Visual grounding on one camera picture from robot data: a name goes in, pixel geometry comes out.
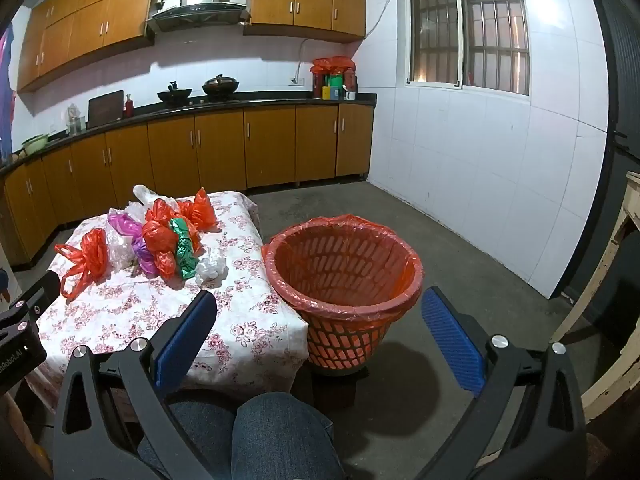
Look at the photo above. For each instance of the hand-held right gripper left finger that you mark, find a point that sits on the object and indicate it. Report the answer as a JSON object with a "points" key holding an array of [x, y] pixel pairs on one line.
{"points": [[185, 340]]}

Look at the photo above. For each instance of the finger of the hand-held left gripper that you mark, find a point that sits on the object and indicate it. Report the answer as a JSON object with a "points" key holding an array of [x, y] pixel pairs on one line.
{"points": [[42, 287]]}

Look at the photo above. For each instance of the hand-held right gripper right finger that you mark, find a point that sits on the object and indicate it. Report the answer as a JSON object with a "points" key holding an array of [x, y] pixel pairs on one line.
{"points": [[452, 340]]}

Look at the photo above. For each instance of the red plastic basket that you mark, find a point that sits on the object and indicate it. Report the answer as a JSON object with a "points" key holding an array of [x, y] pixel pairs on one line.
{"points": [[345, 347]]}

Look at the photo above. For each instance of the table with floral cloth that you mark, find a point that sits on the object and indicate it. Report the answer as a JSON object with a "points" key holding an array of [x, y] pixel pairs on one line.
{"points": [[125, 310]]}

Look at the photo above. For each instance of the person's left leg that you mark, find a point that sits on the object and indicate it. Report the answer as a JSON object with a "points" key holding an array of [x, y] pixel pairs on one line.
{"points": [[195, 422]]}

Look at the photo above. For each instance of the person's leg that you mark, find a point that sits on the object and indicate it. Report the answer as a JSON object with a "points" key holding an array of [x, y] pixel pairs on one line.
{"points": [[282, 437], [195, 422]]}

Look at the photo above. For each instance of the green plastic bag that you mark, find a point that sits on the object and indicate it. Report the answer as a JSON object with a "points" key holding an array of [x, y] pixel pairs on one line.
{"points": [[184, 252]]}

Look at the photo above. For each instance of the small purple plastic bag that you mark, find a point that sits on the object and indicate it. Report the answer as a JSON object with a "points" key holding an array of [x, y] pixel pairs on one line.
{"points": [[144, 257]]}

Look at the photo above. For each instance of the person's right leg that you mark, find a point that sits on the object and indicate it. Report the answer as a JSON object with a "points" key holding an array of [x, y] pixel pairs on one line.
{"points": [[282, 437]]}

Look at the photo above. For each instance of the green basin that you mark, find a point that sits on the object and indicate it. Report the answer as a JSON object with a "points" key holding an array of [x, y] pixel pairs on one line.
{"points": [[35, 144]]}

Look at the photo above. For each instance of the white wooden furniture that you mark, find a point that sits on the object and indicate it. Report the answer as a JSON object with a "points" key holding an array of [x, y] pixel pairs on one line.
{"points": [[610, 285]]}

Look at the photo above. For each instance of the glass jar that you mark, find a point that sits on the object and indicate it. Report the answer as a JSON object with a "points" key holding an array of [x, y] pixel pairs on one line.
{"points": [[74, 120]]}

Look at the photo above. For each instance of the dark cutting board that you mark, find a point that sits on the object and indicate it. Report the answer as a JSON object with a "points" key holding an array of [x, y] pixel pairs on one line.
{"points": [[105, 108]]}

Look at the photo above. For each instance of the wooden lower cabinets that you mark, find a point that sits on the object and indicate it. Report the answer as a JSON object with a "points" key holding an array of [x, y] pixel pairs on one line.
{"points": [[220, 145]]}

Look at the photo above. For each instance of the wooden cabinets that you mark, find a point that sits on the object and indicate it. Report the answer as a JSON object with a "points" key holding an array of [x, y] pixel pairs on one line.
{"points": [[100, 25], [220, 145]]}

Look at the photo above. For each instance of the red bottle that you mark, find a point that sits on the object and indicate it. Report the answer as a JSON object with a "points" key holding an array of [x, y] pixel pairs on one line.
{"points": [[129, 106]]}

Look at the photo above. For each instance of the black wok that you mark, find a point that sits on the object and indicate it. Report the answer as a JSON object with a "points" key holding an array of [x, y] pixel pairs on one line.
{"points": [[175, 95]]}

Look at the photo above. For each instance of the dark pot with lid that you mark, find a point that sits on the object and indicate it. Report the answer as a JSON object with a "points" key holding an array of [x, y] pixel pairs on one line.
{"points": [[220, 86]]}

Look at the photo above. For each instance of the wooden upper cabinets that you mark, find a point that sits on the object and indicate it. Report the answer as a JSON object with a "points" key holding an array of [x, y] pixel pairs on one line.
{"points": [[100, 25]]}

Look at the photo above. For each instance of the yellow box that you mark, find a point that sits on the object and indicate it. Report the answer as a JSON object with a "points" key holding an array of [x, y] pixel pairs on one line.
{"points": [[326, 93]]}

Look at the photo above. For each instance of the red canister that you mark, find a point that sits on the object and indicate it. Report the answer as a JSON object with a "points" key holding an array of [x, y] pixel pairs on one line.
{"points": [[351, 81]]}

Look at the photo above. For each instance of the green canister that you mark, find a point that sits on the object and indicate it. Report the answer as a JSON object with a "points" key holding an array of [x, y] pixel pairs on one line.
{"points": [[336, 82]]}

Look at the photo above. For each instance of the dark red jar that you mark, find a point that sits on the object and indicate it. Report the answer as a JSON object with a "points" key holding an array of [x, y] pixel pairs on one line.
{"points": [[318, 85]]}

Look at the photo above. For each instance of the red bag on canisters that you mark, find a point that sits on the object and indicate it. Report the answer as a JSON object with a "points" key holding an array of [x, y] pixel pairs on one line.
{"points": [[332, 65]]}

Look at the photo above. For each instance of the dark door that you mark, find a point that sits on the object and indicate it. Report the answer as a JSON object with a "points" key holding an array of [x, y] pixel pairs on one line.
{"points": [[620, 85]]}

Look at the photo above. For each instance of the barred window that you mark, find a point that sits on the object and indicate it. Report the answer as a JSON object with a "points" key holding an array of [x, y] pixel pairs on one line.
{"points": [[467, 25]]}

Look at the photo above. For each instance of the steel range hood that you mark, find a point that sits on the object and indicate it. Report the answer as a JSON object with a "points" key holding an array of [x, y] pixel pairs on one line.
{"points": [[200, 5]]}

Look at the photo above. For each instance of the pink blue wall hanging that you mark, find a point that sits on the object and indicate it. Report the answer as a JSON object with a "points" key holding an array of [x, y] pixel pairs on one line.
{"points": [[6, 85]]}

